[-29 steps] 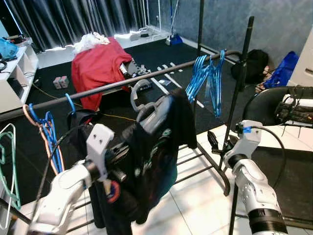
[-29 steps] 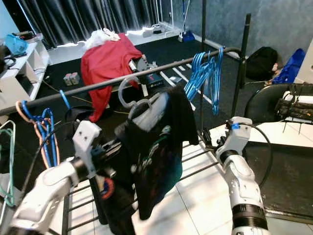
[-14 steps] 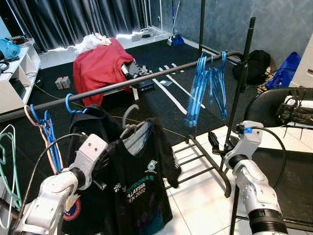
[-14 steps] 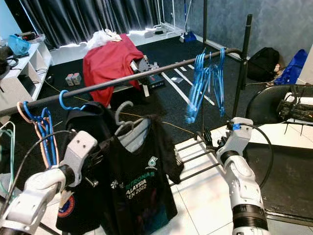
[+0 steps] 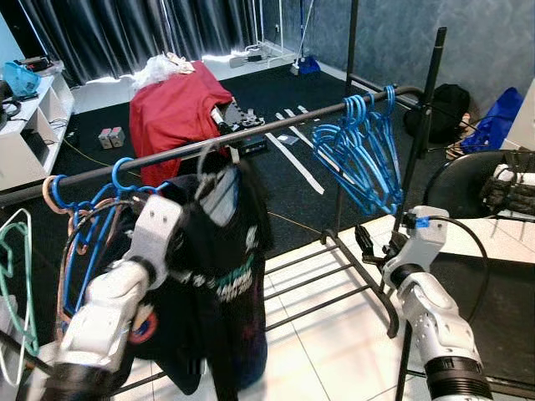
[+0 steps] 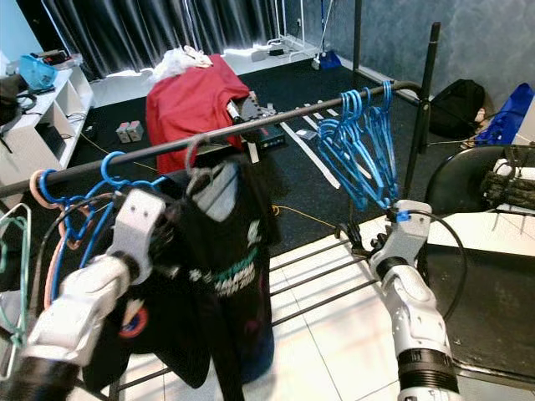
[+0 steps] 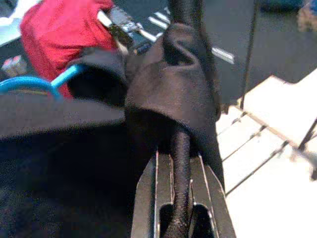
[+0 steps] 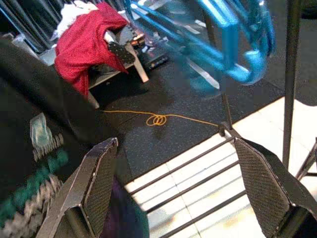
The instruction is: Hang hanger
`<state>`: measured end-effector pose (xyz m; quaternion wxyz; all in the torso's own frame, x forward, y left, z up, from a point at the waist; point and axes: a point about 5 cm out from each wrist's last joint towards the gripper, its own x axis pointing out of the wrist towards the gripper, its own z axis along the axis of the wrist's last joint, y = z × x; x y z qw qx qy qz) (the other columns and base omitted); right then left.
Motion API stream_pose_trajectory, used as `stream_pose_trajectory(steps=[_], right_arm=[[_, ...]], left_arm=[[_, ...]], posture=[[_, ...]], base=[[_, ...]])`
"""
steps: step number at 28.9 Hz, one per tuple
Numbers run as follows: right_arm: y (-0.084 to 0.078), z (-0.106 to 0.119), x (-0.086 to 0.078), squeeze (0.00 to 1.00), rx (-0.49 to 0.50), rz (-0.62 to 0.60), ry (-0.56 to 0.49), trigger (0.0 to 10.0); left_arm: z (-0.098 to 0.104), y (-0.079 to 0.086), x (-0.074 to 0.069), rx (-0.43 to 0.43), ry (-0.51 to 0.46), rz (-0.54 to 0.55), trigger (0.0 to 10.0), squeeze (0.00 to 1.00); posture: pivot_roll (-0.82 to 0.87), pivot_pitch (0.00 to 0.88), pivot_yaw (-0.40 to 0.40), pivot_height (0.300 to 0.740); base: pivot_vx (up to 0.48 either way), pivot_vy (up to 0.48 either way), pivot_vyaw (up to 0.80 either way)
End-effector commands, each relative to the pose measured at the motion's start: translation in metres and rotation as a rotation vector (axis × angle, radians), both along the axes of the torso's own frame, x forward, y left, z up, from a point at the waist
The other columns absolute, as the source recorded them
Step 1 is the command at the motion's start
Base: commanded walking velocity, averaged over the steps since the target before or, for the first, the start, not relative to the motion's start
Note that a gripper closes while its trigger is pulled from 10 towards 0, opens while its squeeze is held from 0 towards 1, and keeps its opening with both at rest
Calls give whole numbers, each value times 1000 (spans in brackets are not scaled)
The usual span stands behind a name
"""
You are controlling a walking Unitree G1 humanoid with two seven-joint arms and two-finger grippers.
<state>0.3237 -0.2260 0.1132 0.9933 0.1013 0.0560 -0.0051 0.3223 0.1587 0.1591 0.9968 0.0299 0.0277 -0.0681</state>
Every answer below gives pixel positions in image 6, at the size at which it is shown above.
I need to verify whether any black jersey with white lettering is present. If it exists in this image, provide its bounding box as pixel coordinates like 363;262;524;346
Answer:
176;155;277;401

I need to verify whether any grey plastic hanger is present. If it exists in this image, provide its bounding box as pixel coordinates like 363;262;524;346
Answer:
184;138;239;201

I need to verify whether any blue plastic hanger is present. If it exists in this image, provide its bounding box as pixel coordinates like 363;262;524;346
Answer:
38;150;168;306
339;79;398;211
316;90;385;206
326;88;392;210

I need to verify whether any green plastic hanger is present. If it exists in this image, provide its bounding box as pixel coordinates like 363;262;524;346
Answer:
0;203;33;381

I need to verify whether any orange plastic hanger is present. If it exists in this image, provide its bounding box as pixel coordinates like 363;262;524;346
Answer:
29;167;101;251

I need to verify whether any black round chair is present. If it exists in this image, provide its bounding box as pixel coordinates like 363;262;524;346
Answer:
426;144;535;214

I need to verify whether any white bench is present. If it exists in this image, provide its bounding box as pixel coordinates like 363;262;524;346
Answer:
426;209;535;258

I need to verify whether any black metal clothes rack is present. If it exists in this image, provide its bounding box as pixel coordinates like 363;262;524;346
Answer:
0;0;444;401

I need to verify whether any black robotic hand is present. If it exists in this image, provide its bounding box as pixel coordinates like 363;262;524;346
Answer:
481;155;535;210

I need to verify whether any grey machine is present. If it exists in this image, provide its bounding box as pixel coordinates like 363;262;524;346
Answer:
230;92;289;153

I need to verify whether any black backpack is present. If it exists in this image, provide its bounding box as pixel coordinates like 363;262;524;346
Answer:
428;79;487;139

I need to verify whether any blue broom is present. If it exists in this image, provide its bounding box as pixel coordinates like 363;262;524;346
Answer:
309;0;344;69

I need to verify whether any blue bag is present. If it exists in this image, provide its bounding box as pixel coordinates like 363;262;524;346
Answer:
475;82;535;145

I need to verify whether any red cloth cover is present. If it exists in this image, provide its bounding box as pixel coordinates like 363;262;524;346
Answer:
146;54;252;176

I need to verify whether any white power strip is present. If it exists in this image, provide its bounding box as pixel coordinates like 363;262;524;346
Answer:
247;35;318;63

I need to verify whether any black t-shirt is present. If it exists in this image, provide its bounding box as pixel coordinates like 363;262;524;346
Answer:
79;180;201;401

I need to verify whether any white plastic wrapping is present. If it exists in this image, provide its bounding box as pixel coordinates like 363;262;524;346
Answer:
150;46;214;82

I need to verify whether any teal bag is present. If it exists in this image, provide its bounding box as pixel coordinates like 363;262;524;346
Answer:
18;52;59;91

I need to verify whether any white shelf unit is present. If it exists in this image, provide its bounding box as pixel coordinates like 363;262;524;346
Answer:
0;63;97;189

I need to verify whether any black curtain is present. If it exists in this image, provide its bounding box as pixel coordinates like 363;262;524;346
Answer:
42;0;281;80

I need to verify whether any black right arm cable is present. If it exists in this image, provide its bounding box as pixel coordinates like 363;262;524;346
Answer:
393;207;469;320

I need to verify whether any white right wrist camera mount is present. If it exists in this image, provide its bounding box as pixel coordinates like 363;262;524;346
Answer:
372;200;433;277

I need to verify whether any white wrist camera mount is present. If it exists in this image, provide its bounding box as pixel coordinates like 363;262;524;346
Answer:
113;188;168;285
372;200;433;277

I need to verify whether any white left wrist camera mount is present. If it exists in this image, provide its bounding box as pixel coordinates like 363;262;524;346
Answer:
113;188;168;285

